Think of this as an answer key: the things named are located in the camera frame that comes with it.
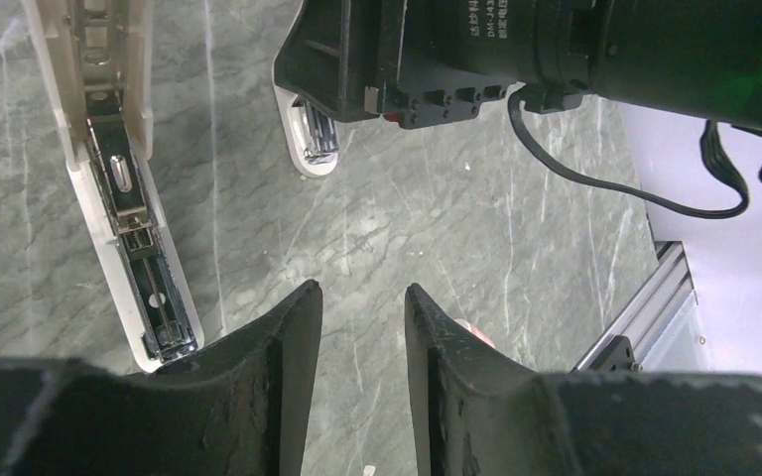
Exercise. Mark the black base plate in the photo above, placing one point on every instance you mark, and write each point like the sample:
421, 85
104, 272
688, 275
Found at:
613, 353

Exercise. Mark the aluminium frame rail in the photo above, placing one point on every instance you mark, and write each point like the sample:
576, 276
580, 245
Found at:
661, 319

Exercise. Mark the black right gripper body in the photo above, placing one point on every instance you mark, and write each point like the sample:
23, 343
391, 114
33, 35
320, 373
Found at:
427, 63

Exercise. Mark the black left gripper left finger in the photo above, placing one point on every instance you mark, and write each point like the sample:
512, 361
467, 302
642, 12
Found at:
239, 406

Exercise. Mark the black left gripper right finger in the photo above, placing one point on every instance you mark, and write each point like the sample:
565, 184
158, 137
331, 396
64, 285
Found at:
475, 411

